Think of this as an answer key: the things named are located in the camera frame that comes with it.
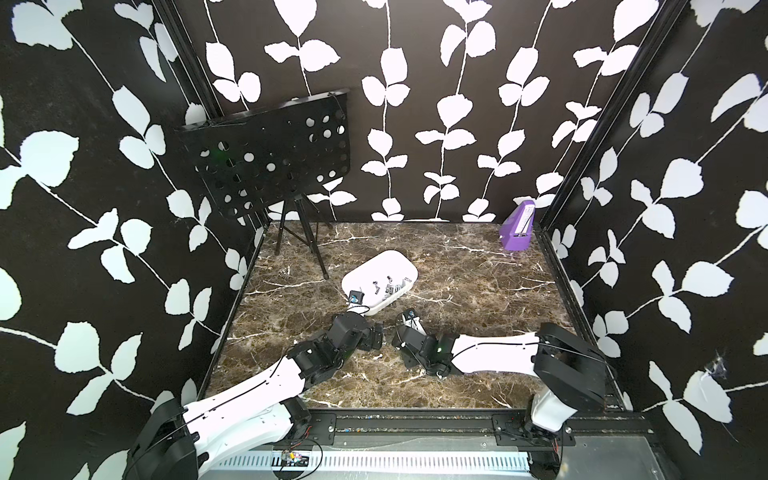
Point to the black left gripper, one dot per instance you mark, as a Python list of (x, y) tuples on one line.
[(368, 342)]

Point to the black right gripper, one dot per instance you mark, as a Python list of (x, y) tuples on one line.
[(408, 362)]

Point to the white plastic storage box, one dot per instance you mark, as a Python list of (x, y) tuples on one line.
[(358, 288)]

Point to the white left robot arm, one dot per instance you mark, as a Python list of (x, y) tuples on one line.
[(185, 441)]

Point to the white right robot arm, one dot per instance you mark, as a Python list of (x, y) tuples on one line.
[(573, 373)]

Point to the purple box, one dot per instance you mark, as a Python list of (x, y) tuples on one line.
[(517, 230)]

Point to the black tripod music stand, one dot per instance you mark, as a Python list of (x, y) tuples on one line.
[(253, 159)]

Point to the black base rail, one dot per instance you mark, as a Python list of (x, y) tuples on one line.
[(505, 427)]

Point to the white perforated cable duct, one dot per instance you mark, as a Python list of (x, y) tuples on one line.
[(411, 462)]

